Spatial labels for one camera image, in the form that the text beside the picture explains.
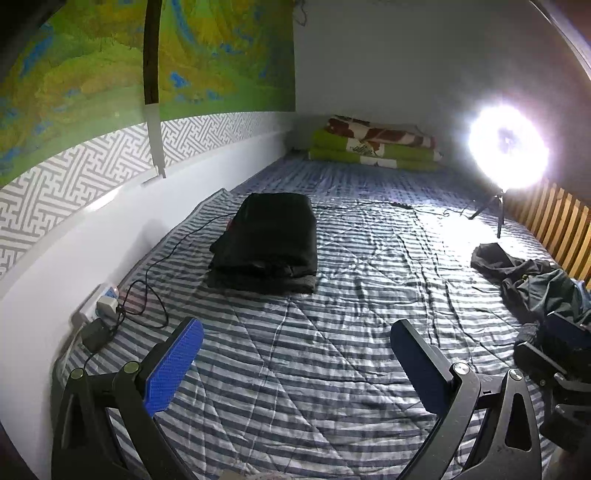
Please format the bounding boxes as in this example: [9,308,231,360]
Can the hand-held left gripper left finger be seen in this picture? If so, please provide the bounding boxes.
[51,318,205,480]

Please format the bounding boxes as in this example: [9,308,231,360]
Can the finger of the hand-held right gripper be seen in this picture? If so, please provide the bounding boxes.
[515,342,568,386]
[542,313,591,344]

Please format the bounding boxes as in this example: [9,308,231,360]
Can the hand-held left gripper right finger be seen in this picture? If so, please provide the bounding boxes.
[390,319,543,480]

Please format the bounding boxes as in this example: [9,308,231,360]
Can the black pants with red waistband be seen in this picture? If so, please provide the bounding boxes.
[210,193,319,280]

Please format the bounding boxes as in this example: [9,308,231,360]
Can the dark teal garment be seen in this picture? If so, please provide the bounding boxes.
[501,268,591,325]

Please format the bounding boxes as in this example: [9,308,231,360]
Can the black power adapter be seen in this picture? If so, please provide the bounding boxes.
[82,318,116,352]

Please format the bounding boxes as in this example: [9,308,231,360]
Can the white charger plug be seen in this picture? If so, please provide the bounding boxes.
[96,296,120,320]

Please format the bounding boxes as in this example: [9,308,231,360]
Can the white power strip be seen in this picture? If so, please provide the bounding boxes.
[69,284,122,326]

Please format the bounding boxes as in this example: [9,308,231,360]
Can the striped bed cover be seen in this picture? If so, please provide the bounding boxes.
[53,154,591,480]

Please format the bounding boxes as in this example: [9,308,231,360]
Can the wooden slat railing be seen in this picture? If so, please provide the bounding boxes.
[503,178,591,282]

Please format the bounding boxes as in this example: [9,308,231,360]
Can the grey folded garment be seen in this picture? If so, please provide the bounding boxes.
[205,271,317,294]

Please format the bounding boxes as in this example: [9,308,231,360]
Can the black tripod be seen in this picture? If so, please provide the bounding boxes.
[468,191,506,238]

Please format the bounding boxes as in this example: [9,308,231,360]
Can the black cable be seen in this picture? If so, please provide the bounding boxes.
[115,200,469,330]

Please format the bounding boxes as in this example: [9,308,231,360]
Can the ring light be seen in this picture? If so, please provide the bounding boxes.
[467,105,550,190]

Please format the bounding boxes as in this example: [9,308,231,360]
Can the black and white hanging strap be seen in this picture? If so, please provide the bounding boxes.
[142,0,168,178]

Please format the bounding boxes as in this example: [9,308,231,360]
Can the green landscape wall poster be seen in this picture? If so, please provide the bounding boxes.
[0,0,296,185]

